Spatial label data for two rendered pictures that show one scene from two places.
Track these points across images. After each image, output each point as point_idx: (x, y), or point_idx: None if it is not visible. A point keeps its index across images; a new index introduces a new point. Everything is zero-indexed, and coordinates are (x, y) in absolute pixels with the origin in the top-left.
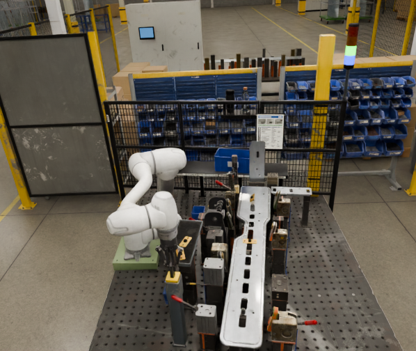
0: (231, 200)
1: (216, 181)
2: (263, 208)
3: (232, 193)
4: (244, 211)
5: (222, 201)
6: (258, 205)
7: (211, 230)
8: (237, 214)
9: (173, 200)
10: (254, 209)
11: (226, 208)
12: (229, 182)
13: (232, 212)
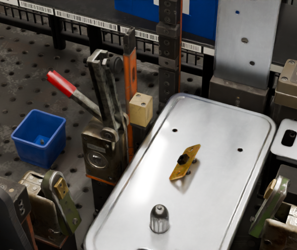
0: (103, 156)
1: (50, 77)
2: (204, 228)
3: (106, 134)
4: (124, 224)
5: None
6: (192, 207)
7: None
8: (90, 234)
9: None
10: (163, 229)
11: (14, 230)
12: (96, 95)
13: (72, 221)
